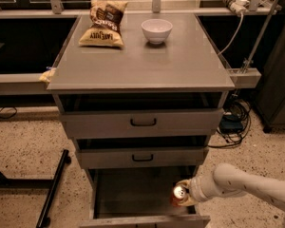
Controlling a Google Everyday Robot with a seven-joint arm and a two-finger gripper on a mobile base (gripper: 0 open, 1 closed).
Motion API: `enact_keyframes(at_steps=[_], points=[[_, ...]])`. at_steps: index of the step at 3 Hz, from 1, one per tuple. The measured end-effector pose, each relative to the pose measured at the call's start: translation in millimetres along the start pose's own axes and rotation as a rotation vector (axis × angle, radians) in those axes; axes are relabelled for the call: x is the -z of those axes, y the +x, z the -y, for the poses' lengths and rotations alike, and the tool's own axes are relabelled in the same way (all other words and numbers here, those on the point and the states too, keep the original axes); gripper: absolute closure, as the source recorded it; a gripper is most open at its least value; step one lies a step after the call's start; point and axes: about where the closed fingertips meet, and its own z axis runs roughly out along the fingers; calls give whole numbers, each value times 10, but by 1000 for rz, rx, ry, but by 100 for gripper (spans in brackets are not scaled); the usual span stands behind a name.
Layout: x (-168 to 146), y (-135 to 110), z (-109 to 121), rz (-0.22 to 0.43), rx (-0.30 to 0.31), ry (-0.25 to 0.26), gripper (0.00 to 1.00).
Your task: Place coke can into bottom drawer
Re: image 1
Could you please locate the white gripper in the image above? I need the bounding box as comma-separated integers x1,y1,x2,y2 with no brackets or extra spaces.
176,175,218,206

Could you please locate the red coke can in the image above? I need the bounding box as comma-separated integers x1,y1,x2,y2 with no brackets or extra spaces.
170,184,187,206

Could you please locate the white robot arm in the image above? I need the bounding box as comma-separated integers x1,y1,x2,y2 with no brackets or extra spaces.
171,163,285,228

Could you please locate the bottom grey drawer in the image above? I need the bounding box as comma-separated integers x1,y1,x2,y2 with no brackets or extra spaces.
79,166,210,228

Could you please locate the grey drawer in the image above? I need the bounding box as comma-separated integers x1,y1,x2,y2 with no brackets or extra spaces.
60,109,223,139
76,146,208,169
79,166,210,228

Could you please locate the top grey drawer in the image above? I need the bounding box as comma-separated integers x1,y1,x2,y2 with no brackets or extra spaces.
60,109,223,139

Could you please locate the middle grey drawer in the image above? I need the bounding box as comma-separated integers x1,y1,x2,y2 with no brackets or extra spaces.
76,146,208,169

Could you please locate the grey drawer cabinet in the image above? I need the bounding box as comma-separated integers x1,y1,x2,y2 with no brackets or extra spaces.
47,12,236,228

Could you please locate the dark grey cabinet at right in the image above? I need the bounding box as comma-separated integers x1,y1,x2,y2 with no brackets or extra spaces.
255,0,285,133

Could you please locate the white ceramic bowl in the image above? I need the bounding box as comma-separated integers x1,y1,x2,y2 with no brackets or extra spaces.
142,19,173,45

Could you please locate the yellow tape piece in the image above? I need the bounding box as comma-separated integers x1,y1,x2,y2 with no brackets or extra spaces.
39,68,56,84

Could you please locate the brown yellow chip bag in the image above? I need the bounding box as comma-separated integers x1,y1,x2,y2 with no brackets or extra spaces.
79,0,127,48

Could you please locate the white power strip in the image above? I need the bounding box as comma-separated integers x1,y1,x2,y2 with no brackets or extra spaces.
222,0,248,15

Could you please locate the black floor cable bundle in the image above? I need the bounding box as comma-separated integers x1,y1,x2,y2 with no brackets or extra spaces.
208,98,253,149

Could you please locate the white cable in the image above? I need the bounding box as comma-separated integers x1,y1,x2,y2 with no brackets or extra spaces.
217,10,245,57

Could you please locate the black table leg frame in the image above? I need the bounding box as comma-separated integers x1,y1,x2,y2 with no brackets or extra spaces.
0,149,71,228

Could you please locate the black cable at left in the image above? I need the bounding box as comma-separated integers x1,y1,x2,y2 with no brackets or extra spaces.
0,106,19,120

